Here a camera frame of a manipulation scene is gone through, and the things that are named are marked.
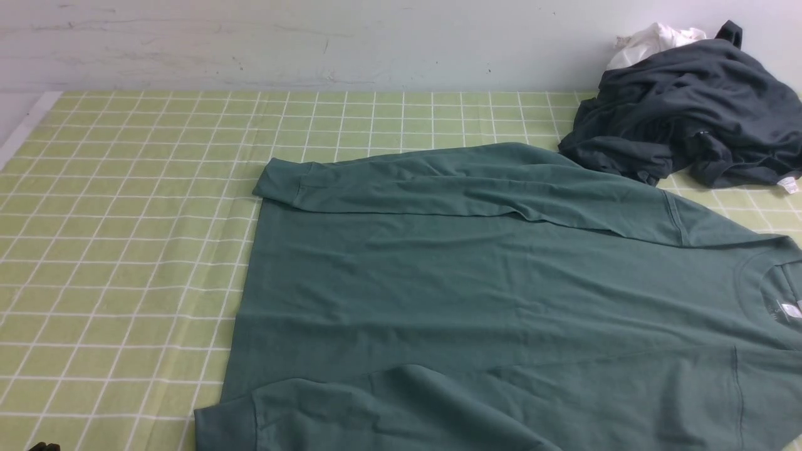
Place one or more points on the green checkered tablecloth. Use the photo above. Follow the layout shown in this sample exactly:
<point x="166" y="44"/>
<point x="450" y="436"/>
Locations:
<point x="128" y="220"/>

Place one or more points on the green long sleeve shirt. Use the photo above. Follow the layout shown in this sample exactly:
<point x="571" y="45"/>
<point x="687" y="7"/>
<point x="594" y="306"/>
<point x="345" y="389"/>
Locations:
<point x="502" y="297"/>

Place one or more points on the white crumpled cloth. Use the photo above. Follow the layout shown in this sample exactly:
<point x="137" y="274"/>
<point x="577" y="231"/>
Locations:
<point x="656" y="38"/>

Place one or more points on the dark grey crumpled garment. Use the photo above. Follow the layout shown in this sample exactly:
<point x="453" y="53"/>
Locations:
<point x="706" y="107"/>

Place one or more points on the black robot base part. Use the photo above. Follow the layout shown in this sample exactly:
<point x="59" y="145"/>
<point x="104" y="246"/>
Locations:
<point x="45" y="446"/>

